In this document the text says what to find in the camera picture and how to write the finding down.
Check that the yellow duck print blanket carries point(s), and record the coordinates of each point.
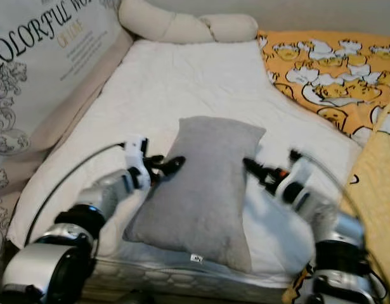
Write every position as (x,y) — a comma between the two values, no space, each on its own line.
(328,69)

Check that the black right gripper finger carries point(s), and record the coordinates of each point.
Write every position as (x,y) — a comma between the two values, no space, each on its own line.
(258,170)

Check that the beige knotted bolster cushion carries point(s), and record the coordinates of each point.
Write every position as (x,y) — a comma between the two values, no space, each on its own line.
(169,25)

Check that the white quilted mattress topper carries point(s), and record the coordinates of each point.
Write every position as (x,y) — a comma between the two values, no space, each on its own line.
(182,82)

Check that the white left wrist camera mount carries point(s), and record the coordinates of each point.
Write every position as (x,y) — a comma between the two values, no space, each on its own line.
(135,155)

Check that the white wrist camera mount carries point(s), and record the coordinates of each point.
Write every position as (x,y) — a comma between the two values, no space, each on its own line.
(135,155)
(301,174)

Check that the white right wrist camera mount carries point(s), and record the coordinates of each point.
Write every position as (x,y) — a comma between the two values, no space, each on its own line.
(301,174)

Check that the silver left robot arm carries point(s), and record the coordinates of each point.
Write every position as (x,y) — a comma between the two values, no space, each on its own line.
(42,272)

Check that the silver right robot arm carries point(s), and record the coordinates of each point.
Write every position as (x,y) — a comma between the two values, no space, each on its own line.
(340,228)

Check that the grey floral printed headboard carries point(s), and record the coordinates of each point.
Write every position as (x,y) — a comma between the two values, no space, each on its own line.
(42,76)

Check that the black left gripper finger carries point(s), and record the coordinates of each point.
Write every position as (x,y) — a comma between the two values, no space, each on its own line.
(173,166)

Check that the white honeycomb quilted mattress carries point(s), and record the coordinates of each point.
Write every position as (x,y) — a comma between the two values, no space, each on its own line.
(175,282)

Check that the grey pillow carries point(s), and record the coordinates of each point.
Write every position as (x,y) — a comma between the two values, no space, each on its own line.
(198,190)

